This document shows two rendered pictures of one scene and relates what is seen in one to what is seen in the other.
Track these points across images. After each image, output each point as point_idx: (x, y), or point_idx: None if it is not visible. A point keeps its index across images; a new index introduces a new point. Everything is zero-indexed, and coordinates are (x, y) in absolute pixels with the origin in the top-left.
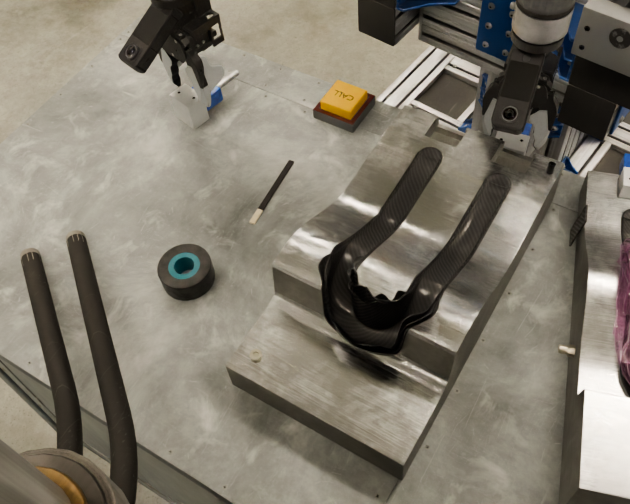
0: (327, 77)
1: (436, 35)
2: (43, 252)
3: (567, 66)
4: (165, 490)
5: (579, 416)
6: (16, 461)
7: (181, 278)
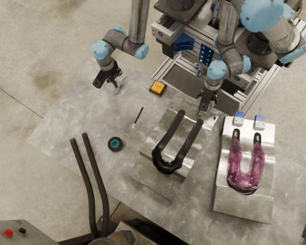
0: (152, 40)
1: (186, 54)
2: (75, 136)
3: None
4: None
5: (215, 191)
6: None
7: (114, 147)
